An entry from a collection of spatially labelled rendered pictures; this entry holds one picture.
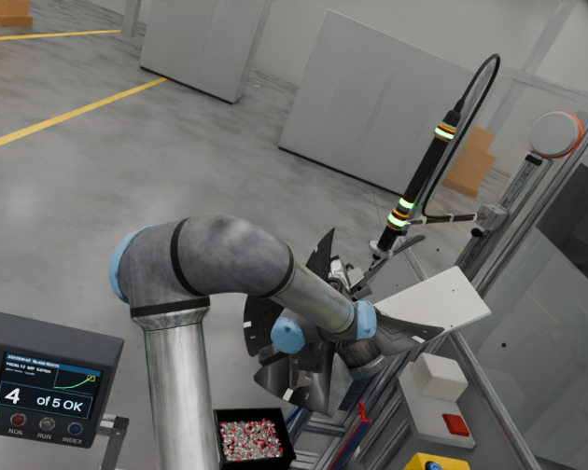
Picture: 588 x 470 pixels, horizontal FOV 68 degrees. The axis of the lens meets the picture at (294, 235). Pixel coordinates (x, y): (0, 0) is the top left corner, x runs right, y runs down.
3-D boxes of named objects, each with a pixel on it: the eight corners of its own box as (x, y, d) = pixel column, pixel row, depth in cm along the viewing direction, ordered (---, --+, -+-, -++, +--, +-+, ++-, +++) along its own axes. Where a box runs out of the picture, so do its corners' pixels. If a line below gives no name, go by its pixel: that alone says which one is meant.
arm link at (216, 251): (251, 183, 55) (378, 297, 93) (185, 200, 60) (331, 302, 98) (241, 267, 50) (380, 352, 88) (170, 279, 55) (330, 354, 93)
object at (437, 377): (441, 372, 185) (454, 353, 180) (455, 403, 171) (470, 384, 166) (405, 364, 181) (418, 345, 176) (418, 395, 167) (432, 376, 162)
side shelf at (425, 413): (436, 372, 189) (439, 367, 187) (471, 449, 157) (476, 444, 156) (387, 361, 183) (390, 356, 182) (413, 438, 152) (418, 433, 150)
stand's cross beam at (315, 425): (340, 429, 181) (343, 422, 179) (342, 437, 177) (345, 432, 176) (298, 421, 176) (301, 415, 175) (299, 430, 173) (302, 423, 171)
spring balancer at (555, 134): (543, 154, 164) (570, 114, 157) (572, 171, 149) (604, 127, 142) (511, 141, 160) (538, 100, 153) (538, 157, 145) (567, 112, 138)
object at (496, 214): (482, 221, 167) (494, 201, 163) (497, 231, 163) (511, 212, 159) (469, 222, 160) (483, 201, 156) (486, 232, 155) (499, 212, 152)
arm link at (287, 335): (309, 324, 87) (325, 294, 96) (261, 328, 92) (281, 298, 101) (322, 355, 89) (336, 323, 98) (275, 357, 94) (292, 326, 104)
